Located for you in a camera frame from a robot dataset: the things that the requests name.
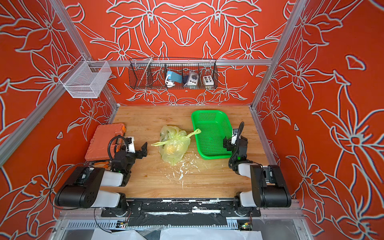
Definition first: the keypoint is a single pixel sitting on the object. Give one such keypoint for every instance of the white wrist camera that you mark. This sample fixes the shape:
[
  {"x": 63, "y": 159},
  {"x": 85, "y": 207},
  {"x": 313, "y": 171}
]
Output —
[
  {"x": 234, "y": 137},
  {"x": 130, "y": 147}
]

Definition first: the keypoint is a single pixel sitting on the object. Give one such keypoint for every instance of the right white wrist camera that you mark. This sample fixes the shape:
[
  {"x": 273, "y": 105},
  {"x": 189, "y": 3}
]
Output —
[{"x": 234, "y": 137}]

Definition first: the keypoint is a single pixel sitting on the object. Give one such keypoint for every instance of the clear acrylic wall box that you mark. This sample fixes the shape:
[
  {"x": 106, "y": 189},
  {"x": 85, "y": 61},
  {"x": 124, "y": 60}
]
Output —
[{"x": 86, "y": 82}]

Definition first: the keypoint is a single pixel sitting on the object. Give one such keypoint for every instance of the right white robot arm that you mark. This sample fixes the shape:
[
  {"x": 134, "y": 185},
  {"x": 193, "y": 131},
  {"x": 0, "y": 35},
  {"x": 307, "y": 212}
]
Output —
[{"x": 269, "y": 189}]

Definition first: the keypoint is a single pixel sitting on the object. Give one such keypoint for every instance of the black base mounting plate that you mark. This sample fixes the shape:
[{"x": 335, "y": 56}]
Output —
[{"x": 205, "y": 213}]

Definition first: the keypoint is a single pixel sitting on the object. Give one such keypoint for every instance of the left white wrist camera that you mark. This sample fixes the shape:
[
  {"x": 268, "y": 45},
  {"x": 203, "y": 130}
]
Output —
[{"x": 130, "y": 147}]

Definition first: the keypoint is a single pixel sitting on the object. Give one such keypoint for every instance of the blue and white device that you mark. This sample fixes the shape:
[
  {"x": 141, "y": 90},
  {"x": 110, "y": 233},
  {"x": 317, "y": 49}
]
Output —
[{"x": 172, "y": 78}]

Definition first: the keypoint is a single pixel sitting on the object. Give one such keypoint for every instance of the white round-dial device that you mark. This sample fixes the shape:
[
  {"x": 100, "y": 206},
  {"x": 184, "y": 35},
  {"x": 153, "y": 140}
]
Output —
[{"x": 191, "y": 80}]

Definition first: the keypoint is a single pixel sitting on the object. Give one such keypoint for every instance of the black wire wall basket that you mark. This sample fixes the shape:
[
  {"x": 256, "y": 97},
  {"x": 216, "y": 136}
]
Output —
[{"x": 150, "y": 73}]

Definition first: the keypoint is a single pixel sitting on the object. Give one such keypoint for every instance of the green perforated plastic basket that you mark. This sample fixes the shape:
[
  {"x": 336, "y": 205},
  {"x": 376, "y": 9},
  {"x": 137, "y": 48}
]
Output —
[{"x": 215, "y": 127}]

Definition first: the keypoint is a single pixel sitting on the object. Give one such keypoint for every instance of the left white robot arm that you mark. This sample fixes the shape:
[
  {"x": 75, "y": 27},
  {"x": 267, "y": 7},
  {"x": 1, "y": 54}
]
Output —
[{"x": 82, "y": 188}]

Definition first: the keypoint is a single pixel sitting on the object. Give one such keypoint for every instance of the orange plastic tool case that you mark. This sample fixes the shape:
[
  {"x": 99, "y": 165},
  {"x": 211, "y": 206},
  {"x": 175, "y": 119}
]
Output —
[{"x": 98, "y": 148}]

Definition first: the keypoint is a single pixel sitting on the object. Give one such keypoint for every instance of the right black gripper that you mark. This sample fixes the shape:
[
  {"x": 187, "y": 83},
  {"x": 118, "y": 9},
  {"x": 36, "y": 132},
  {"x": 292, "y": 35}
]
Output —
[{"x": 228, "y": 142}]

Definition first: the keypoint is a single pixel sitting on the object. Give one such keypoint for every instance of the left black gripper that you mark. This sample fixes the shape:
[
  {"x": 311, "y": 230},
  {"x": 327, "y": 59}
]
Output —
[{"x": 143, "y": 153}]

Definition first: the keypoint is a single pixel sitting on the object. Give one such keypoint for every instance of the white button box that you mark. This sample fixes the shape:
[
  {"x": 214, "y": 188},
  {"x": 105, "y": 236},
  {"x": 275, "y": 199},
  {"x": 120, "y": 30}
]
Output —
[{"x": 208, "y": 81}]

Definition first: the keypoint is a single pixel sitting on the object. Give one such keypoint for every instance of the yellow-green printed plastic bag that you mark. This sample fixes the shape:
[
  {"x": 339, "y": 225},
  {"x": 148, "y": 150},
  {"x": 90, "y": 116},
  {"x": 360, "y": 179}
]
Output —
[{"x": 172, "y": 135}]

